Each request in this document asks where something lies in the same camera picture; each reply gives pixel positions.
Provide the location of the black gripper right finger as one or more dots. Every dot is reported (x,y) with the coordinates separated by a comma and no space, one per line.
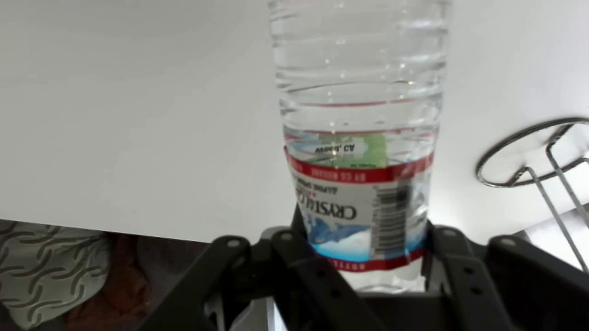
(522,288)

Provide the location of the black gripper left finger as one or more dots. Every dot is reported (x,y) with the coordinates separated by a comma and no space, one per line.
(270,288)

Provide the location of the clear plastic water bottle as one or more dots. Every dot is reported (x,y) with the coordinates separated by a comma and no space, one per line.
(362,75)

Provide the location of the metal paper towel holder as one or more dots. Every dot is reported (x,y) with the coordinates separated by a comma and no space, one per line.
(555,216)

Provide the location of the grey wave patterned fabric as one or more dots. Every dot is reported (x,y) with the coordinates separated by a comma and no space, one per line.
(43,270)

